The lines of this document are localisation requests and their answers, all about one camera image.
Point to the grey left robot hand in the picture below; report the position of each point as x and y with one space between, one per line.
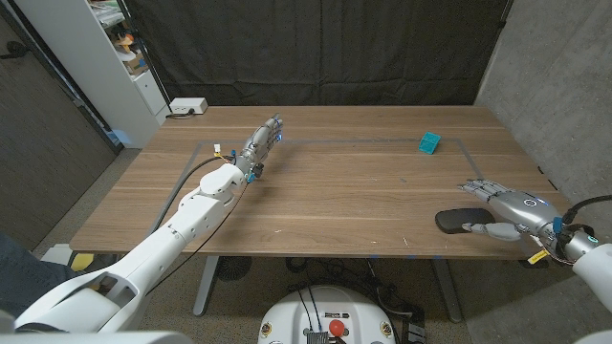
258 145

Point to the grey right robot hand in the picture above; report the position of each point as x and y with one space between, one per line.
523 210

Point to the black glasses case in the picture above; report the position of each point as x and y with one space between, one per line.
452 221

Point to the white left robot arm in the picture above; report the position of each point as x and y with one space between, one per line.
162 248

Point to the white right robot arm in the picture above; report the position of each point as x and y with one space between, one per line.
597 272

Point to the teal cube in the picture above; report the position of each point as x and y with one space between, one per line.
429 143

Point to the white power strip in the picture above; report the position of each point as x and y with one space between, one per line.
187 105

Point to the grey table leg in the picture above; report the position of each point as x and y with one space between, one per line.
205 286
448 291

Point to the black backdrop curtain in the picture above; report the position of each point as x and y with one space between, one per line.
315 48

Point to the black round floor fan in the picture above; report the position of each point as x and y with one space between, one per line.
233 267

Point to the cardboard box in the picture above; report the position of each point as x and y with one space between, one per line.
136 62

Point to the white robot torso base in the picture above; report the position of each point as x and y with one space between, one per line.
325 310

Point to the white shelf cabinet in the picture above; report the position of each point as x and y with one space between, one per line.
95 62

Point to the red emergency stop button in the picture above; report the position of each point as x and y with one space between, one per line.
336 328

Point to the yellow object on floor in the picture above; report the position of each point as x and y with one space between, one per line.
82 262

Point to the person leg in jeans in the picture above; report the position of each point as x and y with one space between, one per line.
24 282

